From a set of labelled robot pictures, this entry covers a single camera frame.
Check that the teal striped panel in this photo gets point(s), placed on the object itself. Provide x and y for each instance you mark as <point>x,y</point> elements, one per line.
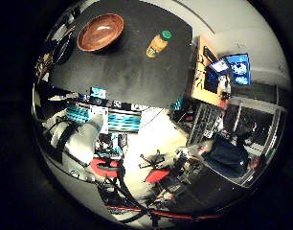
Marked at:
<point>123,122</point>

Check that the red stool seat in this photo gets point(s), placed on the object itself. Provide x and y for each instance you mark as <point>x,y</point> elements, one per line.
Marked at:
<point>156,175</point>

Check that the red round cushion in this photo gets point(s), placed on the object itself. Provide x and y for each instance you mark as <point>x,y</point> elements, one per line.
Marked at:
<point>104,166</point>

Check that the brown wooden bowl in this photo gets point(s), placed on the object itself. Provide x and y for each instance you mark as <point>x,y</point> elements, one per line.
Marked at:
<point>101,32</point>

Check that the orange juice bottle green cap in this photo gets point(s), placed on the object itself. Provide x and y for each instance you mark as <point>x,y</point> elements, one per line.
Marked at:
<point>157,45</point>

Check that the wooden desk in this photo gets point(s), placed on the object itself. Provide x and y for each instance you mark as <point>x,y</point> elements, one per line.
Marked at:
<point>204,80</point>

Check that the black office chair base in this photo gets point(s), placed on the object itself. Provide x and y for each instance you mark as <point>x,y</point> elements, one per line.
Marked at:
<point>152,160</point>

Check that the person in dark clothes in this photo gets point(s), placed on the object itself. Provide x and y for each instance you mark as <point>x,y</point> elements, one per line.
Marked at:
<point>228,154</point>

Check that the blue computer monitor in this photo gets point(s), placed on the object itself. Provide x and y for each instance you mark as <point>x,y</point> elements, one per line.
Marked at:
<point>239,68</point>

